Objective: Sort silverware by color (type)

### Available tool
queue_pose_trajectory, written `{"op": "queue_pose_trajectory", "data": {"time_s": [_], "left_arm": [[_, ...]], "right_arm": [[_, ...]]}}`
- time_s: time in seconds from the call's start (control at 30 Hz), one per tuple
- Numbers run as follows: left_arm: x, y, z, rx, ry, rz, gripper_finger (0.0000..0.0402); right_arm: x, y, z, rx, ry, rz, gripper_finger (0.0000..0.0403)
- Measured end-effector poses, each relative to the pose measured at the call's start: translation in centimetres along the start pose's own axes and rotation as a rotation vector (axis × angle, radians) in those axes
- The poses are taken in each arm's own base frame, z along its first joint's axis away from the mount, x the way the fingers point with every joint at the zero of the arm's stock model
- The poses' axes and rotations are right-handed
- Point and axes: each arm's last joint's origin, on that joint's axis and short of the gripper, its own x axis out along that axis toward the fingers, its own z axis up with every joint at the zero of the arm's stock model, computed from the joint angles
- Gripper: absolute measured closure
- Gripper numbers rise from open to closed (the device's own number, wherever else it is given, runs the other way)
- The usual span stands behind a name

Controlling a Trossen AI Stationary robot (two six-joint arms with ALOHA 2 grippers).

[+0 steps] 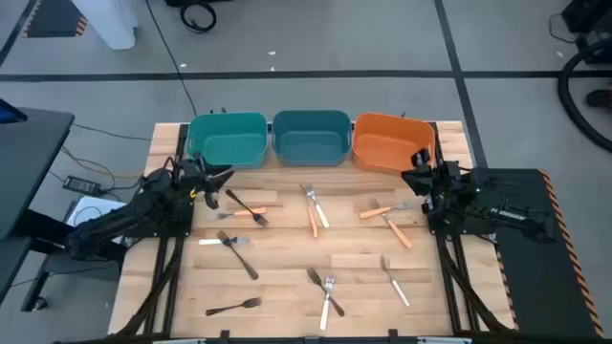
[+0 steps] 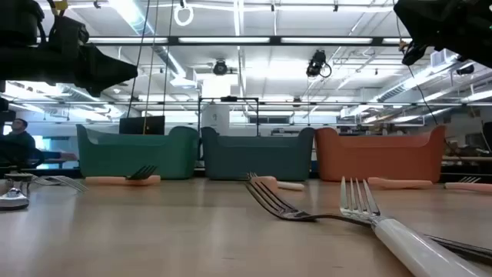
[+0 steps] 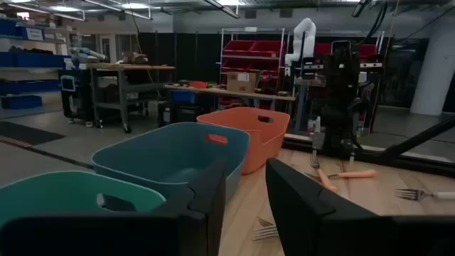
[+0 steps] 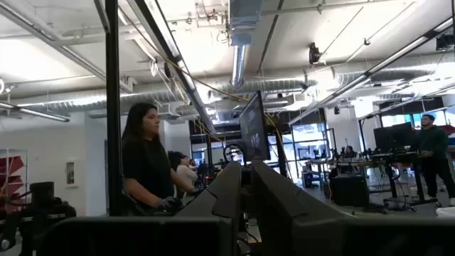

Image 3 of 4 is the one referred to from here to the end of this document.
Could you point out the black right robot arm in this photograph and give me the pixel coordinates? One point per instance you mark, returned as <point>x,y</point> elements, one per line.
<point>341,92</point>

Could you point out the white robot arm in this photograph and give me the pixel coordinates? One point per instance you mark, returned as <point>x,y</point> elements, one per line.
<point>305,35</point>

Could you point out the wood-top metal workbench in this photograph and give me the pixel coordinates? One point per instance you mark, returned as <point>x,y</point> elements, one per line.
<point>124,66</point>

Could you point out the dark teal plastic bin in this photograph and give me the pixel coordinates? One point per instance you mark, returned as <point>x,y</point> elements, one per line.
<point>160,156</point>

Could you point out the red bin shelf rack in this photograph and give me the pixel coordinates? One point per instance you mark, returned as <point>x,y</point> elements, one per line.
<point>249,48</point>
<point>321,49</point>

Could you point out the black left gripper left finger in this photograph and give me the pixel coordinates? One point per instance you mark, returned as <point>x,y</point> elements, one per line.
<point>106,238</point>

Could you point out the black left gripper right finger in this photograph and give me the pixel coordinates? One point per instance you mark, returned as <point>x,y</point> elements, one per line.
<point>355,238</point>

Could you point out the orange plastic bin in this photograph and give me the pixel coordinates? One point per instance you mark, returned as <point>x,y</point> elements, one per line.
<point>256,138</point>

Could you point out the white round pillar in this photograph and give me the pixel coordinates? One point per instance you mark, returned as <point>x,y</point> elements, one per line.
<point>433,71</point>

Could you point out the long wooden workbench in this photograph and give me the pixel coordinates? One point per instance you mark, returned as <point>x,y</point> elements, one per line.
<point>227,92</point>

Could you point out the green plastic bin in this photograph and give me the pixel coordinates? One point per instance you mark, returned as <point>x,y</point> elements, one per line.
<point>53,192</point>

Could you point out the blue crate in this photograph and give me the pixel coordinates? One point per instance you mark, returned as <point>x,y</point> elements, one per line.
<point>183,96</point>

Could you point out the black cart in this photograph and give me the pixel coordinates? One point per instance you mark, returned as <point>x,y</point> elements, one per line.
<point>80,96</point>

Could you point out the black floor mat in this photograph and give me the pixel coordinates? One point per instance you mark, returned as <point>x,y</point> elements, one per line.
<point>25,133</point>

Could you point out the blue bin storage shelf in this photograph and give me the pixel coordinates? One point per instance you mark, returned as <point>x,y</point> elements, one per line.
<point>28,59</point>

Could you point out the cardboard box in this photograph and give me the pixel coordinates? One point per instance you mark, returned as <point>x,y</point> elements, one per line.
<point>241,83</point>

